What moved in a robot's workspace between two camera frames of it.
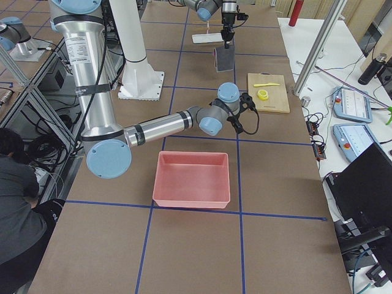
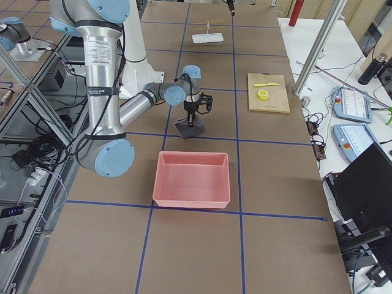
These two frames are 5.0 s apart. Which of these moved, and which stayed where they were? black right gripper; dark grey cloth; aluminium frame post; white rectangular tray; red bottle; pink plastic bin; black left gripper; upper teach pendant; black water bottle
Moved: black right gripper; dark grey cloth; black left gripper
Stayed: aluminium frame post; black water bottle; upper teach pendant; white rectangular tray; pink plastic bin; red bottle
